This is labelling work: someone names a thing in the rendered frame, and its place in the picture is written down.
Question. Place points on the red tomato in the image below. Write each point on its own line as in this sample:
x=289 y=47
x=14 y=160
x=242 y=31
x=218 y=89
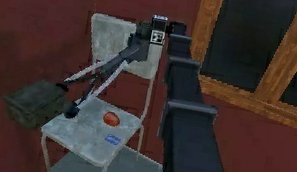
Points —
x=111 y=119

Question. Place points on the blue card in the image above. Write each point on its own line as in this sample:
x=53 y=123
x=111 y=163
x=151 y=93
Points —
x=112 y=139

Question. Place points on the wooden framed window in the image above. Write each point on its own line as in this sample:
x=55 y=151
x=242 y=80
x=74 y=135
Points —
x=265 y=47

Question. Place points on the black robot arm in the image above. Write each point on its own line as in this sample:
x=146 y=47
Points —
x=191 y=139

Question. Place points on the pale grey metal chair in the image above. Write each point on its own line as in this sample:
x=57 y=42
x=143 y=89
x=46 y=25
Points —
x=98 y=126

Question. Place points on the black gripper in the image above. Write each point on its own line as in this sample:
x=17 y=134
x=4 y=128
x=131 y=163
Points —
x=139 y=47

